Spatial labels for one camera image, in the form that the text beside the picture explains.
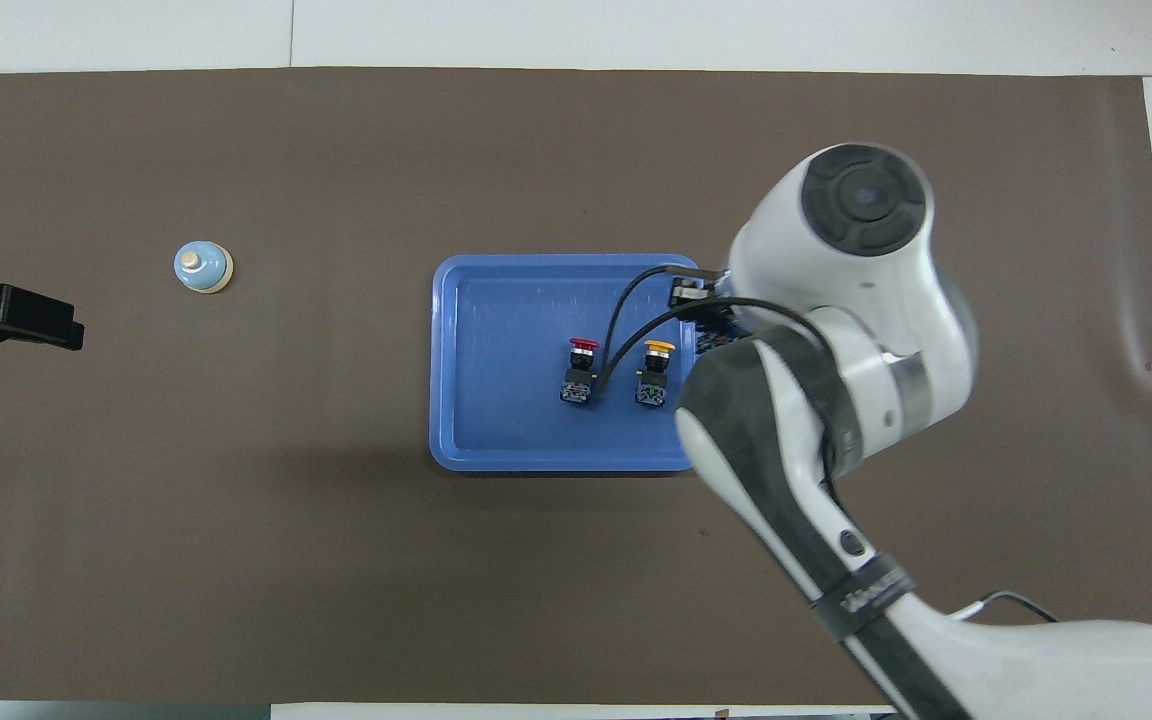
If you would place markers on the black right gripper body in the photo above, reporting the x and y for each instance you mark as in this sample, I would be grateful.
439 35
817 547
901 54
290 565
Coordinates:
716 325

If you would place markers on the yellow push button switch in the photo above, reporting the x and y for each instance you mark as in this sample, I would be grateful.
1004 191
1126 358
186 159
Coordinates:
654 375

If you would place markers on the red push button switch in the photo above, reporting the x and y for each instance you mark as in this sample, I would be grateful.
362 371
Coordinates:
579 378

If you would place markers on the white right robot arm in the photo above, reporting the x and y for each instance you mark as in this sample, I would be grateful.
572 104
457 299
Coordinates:
836 270

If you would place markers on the light blue service bell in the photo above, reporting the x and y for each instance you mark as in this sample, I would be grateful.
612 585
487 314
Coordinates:
202 267

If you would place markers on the blue plastic tray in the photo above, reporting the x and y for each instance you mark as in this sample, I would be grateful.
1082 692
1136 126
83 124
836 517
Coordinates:
506 380

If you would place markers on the brown table mat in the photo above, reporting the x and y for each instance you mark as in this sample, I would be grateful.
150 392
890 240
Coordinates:
336 560

